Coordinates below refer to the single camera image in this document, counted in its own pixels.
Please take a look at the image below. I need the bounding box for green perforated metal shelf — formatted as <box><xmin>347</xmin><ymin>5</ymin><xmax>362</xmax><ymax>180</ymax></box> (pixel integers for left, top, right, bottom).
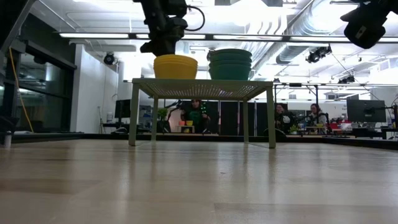
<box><xmin>128</xmin><ymin>77</ymin><xmax>277</xmax><ymax>149</ymax></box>

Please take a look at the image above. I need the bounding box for potted green plant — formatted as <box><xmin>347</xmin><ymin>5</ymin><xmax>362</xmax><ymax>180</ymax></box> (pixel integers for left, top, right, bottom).
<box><xmin>157</xmin><ymin>107</ymin><xmax>169</xmax><ymax>133</ymax></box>

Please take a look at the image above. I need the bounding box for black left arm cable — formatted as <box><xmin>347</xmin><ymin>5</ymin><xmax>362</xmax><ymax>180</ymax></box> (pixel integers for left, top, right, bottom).
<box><xmin>185</xmin><ymin>5</ymin><xmax>206</xmax><ymax>32</ymax></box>

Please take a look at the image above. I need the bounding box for person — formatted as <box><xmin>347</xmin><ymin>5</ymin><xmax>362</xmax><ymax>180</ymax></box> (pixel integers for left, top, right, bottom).
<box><xmin>273</xmin><ymin>103</ymin><xmax>292</xmax><ymax>134</ymax></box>
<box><xmin>307</xmin><ymin>103</ymin><xmax>327</xmax><ymax>131</ymax></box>
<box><xmin>182</xmin><ymin>99</ymin><xmax>212</xmax><ymax>134</ymax></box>

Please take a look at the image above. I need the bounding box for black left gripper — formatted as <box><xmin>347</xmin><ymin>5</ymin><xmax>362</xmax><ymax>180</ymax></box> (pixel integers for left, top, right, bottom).
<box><xmin>140</xmin><ymin>14</ymin><xmax>189</xmax><ymax>57</ymax></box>

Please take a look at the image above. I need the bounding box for black computer monitor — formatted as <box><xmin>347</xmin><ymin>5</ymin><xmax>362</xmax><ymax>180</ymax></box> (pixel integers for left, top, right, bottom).
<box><xmin>346</xmin><ymin>99</ymin><xmax>387</xmax><ymax>123</ymax></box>
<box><xmin>114</xmin><ymin>99</ymin><xmax>132</xmax><ymax>119</ymax></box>

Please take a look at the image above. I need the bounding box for long ceiling light strip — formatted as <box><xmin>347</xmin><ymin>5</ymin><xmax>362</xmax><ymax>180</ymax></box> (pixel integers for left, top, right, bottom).
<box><xmin>58</xmin><ymin>32</ymin><xmax>398</xmax><ymax>44</ymax></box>

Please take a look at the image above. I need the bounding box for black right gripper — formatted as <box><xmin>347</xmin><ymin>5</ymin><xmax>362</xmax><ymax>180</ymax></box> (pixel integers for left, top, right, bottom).
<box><xmin>340</xmin><ymin>0</ymin><xmax>398</xmax><ymax>49</ymax></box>

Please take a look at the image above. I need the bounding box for small grey cylinder post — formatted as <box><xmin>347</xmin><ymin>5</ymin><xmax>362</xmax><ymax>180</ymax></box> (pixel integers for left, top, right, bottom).
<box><xmin>3</xmin><ymin>130</ymin><xmax>13</xmax><ymax>149</ymax></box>

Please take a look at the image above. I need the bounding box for black aluminium table frame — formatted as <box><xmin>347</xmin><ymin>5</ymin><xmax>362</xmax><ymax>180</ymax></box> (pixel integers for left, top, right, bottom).
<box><xmin>12</xmin><ymin>133</ymin><xmax>398</xmax><ymax>151</ymax></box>

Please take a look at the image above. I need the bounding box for thin yellow cord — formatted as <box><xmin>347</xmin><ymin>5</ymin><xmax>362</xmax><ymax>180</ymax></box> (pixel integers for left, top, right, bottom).
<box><xmin>8</xmin><ymin>46</ymin><xmax>34</xmax><ymax>134</ymax></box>

